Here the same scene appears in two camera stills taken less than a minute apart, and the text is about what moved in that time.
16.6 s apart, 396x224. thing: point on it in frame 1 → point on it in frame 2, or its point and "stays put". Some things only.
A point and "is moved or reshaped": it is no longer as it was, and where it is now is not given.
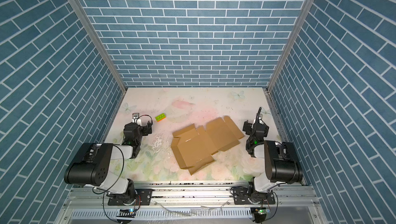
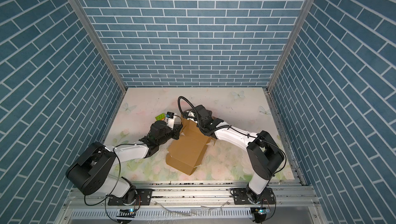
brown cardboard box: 194,147 is moved or reshaped
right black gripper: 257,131 → 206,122
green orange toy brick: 160,117 stays put
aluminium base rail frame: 195,203 stays put
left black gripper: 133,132 → 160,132
